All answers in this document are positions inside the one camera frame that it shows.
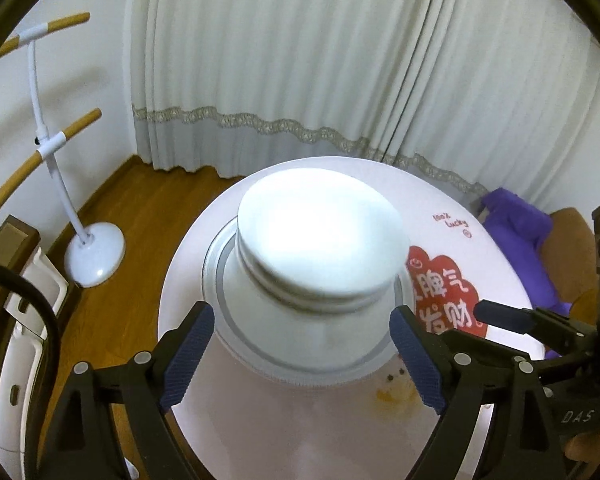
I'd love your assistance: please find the black cable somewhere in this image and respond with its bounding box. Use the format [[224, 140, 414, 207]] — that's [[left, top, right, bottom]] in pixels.
[[0, 257, 62, 480]]

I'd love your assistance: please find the purple cloth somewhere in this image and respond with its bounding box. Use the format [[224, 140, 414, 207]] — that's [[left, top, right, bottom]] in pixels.
[[480, 187, 577, 361]]

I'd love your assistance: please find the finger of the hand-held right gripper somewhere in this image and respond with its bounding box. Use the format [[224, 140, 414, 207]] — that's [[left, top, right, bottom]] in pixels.
[[472, 299, 598, 356]]

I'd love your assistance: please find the large white bowl grey band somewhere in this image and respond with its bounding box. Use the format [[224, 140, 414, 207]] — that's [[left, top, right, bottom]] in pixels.
[[236, 170, 407, 297]]

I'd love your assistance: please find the white plate with grey band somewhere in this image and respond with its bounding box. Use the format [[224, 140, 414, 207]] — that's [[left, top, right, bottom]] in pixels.
[[202, 220, 416, 386]]

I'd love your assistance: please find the pink printed tablecloth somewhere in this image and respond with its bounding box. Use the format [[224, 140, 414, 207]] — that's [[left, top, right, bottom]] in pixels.
[[157, 157, 546, 480]]

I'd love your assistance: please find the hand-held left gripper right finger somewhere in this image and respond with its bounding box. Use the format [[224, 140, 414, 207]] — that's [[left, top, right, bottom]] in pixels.
[[389, 305, 581, 480]]

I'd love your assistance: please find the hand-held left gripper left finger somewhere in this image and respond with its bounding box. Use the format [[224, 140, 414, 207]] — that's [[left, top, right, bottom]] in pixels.
[[42, 301, 216, 480]]

